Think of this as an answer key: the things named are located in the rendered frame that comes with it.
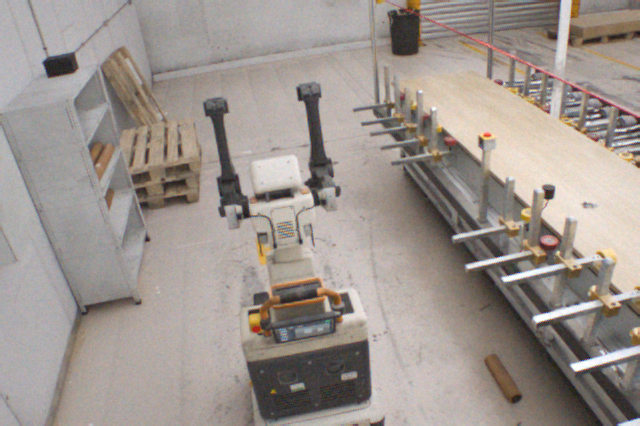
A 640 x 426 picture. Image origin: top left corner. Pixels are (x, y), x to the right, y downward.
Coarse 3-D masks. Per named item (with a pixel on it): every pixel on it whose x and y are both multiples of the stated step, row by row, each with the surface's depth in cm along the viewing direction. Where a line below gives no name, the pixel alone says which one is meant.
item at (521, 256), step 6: (522, 252) 236; (528, 252) 236; (546, 252) 236; (552, 252) 237; (498, 258) 235; (504, 258) 234; (510, 258) 234; (516, 258) 234; (522, 258) 235; (528, 258) 236; (468, 264) 233; (474, 264) 233; (480, 264) 233; (486, 264) 232; (492, 264) 233; (498, 264) 234; (504, 264) 234; (468, 270) 232; (474, 270) 233; (480, 270) 233
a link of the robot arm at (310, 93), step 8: (304, 88) 230; (312, 88) 230; (304, 96) 227; (312, 96) 228; (312, 104) 229; (312, 112) 231; (312, 120) 232; (312, 128) 234; (320, 128) 234; (312, 136) 236; (320, 136) 235; (320, 144) 236; (320, 152) 238; (312, 160) 241; (320, 160) 239; (328, 160) 241; (312, 168) 241; (328, 168) 241; (312, 176) 241
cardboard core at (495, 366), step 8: (488, 360) 285; (496, 360) 283; (488, 368) 284; (496, 368) 279; (504, 368) 278; (496, 376) 276; (504, 376) 273; (504, 384) 269; (512, 384) 267; (504, 392) 268; (512, 392) 263; (512, 400) 267; (520, 400) 265
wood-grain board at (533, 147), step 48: (432, 96) 417; (480, 96) 407; (528, 144) 324; (576, 144) 318; (528, 192) 274; (576, 192) 269; (624, 192) 263; (576, 240) 233; (624, 240) 228; (624, 288) 202
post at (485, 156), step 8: (488, 152) 267; (488, 160) 270; (488, 168) 272; (488, 176) 275; (488, 184) 277; (480, 192) 282; (488, 192) 280; (480, 200) 284; (480, 208) 286; (480, 216) 288
